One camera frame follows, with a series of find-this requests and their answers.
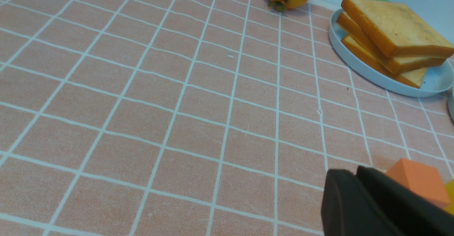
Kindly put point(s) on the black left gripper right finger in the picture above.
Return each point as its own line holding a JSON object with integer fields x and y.
{"x": 410, "y": 213}

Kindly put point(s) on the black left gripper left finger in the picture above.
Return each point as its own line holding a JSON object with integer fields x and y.
{"x": 348, "y": 209}

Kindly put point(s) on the toast slice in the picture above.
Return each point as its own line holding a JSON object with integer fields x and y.
{"x": 395, "y": 66}
{"x": 397, "y": 30}
{"x": 412, "y": 78}

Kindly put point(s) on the orange cube block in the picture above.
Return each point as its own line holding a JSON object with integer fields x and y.
{"x": 423, "y": 180}

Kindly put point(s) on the yellow cube block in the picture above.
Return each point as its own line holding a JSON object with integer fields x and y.
{"x": 450, "y": 191}

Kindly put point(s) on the green center plate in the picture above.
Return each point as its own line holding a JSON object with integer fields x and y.
{"x": 450, "y": 103}

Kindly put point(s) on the light blue plate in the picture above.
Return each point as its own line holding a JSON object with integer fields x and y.
{"x": 437, "y": 79}

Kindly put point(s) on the pink checkered tablecloth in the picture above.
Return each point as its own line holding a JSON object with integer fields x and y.
{"x": 190, "y": 118}

